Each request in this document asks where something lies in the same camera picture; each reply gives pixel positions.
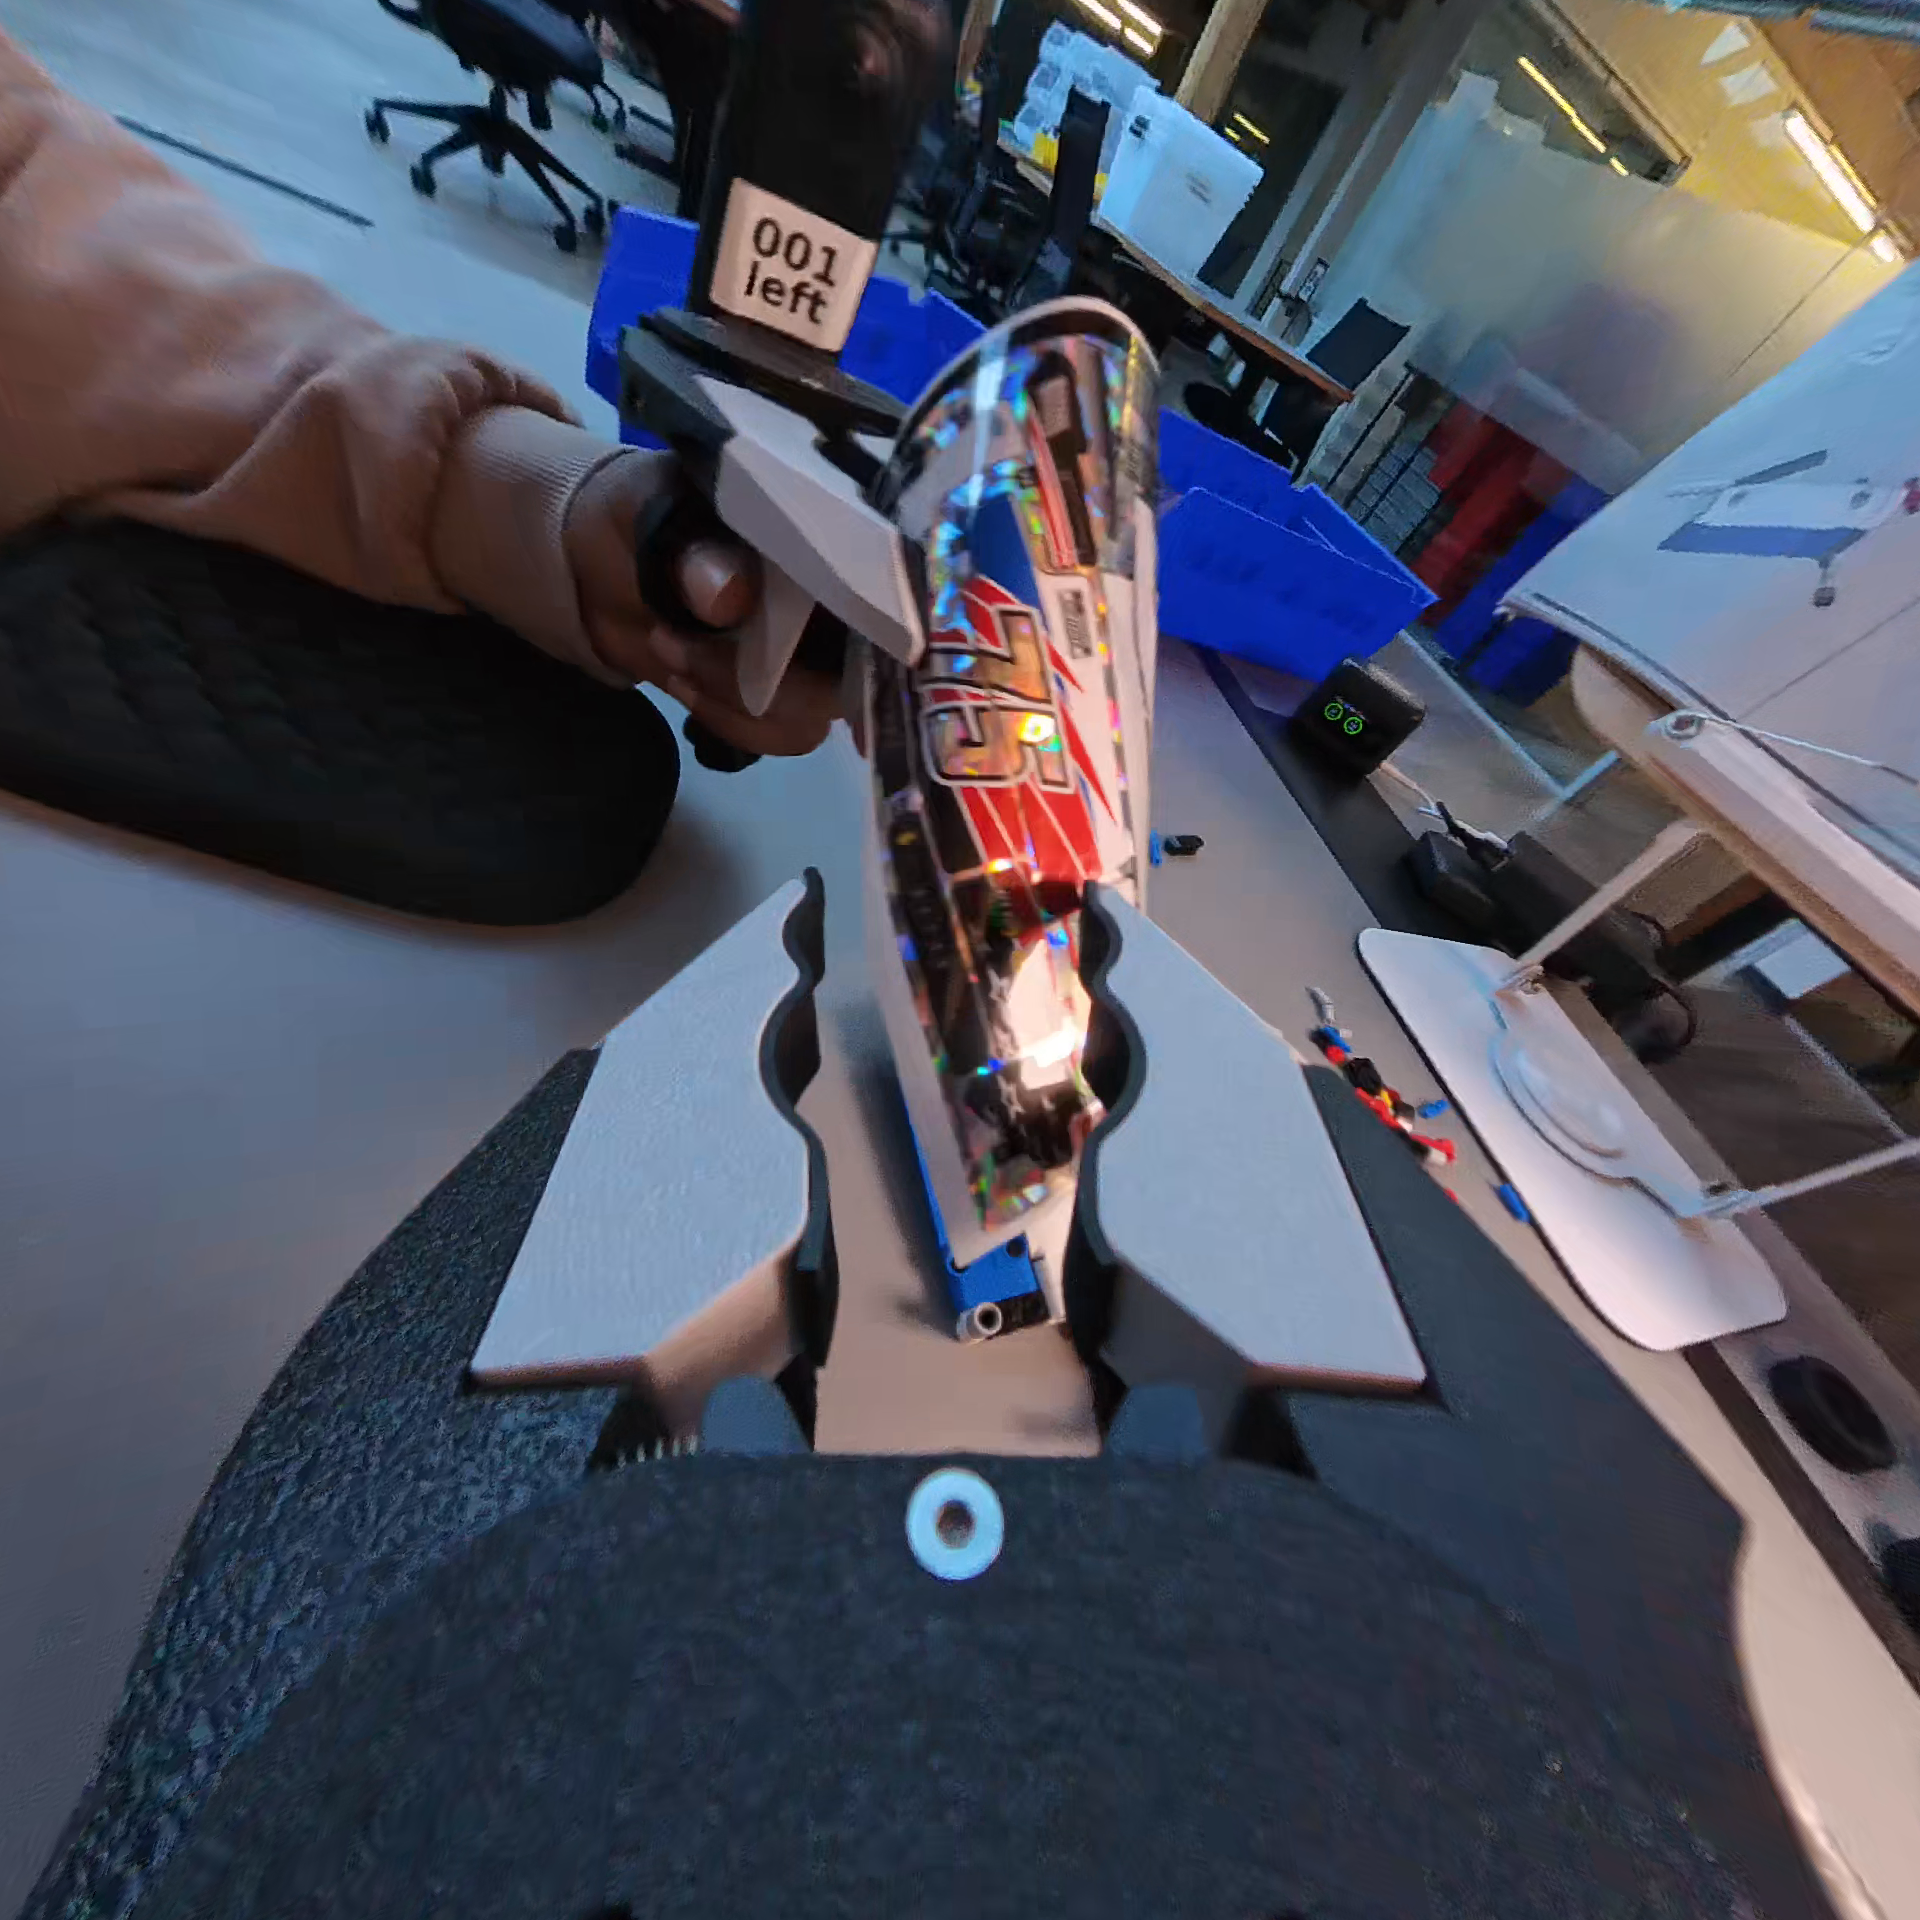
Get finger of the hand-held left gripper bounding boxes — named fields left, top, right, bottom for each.
left=698, top=372, right=928, bottom=666

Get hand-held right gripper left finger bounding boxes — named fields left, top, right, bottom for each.
left=467, top=866, right=838, bottom=1395

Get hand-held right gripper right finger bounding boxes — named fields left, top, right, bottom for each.
left=1064, top=883, right=1431, bottom=1396

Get blue white lego panel assembly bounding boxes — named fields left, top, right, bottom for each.
left=895, top=1036, right=1054, bottom=1343

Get holographic sticker sheet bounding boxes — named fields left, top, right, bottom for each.
left=861, top=295, right=1165, bottom=1235

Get person's left forearm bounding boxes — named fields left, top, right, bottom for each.
left=0, top=29, right=640, bottom=684

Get scattered small lego pieces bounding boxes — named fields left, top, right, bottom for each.
left=1303, top=983, right=1535, bottom=1226

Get lego instruction booklet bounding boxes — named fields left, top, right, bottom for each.
left=1499, top=263, right=1920, bottom=841

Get person's left hand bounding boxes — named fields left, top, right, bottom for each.
left=560, top=449, right=859, bottom=762

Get blue storage bin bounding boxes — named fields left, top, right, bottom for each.
left=1154, top=404, right=1438, bottom=685
left=584, top=202, right=991, bottom=452

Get black office chair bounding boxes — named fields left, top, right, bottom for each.
left=1183, top=297, right=1411, bottom=452
left=899, top=90, right=1119, bottom=309
left=362, top=0, right=632, bottom=254

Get white stand base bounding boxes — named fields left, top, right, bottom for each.
left=1357, top=645, right=1920, bottom=1355

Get black power adapter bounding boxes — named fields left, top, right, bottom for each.
left=1401, top=802, right=1518, bottom=939

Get white storage box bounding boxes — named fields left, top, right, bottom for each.
left=1095, top=86, right=1263, bottom=281

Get black electronic box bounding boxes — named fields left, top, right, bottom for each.
left=1504, top=831, right=1704, bottom=1060

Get black device green display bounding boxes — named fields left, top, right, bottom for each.
left=1286, top=659, right=1427, bottom=780

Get black wrist rest pad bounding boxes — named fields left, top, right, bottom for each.
left=0, top=517, right=681, bottom=929

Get black round desk grommet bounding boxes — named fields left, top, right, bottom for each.
left=1767, top=1355, right=1902, bottom=1474

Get red storage drawers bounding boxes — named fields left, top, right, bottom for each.
left=1410, top=403, right=1595, bottom=606

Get ceiling light strip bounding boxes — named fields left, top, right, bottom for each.
left=1783, top=108, right=1903, bottom=265
left=1514, top=58, right=1609, bottom=155

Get wooden post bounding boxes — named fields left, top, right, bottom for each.
left=1177, top=0, right=1278, bottom=121

